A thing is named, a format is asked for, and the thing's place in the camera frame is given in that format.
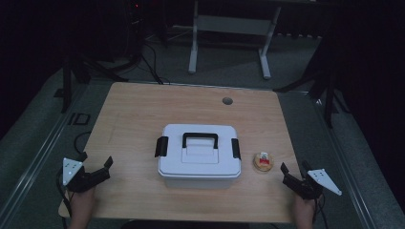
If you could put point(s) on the white plastic storage box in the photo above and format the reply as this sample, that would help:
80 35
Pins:
197 183

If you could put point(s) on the metal floor rail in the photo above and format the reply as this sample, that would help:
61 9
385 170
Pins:
339 149
38 159

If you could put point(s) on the white metal desk frame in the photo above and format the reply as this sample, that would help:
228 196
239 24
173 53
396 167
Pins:
234 25

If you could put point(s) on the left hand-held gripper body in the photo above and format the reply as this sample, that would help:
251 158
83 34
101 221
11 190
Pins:
74 178

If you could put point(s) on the dark equipment rack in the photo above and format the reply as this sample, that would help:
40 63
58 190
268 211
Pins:
137 19

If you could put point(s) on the person's left hand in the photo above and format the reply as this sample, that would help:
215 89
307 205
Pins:
81 203

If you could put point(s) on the black camera stand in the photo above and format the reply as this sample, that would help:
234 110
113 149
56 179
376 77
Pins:
67 86
329 105

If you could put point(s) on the round cookie with red label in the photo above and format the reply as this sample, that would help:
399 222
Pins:
263 162

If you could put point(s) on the grey round table grommet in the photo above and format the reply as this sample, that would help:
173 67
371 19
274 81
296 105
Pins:
227 101

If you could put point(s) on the person's right hand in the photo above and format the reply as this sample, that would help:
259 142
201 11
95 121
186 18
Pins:
304 208

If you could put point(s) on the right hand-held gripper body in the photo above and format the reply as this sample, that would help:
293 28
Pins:
307 189

